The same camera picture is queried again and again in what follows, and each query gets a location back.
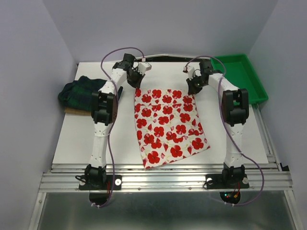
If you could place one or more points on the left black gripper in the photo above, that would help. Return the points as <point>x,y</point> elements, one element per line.
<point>136,84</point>

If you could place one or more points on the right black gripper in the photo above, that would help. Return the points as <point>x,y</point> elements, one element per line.
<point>191,88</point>

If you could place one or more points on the red poppy floral skirt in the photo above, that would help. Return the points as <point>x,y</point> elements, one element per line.
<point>168,126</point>

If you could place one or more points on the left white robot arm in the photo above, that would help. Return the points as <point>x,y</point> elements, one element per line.
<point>104,113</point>

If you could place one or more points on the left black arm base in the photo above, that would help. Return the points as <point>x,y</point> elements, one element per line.
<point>99,184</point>

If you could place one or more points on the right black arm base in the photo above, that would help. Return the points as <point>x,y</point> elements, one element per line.
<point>231,180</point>

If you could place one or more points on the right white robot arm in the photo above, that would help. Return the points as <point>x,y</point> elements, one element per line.
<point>234,112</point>

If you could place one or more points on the green plastic bin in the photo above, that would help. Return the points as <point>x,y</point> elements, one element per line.
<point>240,72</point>

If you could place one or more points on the dark green plaid skirt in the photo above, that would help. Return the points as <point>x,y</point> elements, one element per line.
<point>78,94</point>

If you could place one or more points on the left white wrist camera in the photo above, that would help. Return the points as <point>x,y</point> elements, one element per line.
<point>143,67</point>

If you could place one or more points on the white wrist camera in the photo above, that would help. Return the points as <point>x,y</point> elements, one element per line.
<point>189,70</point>
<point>143,67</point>

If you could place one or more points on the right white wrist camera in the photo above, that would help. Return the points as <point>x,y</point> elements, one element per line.
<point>189,70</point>

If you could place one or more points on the aluminium mounting rail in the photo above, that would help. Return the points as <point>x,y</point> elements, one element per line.
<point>170,178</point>

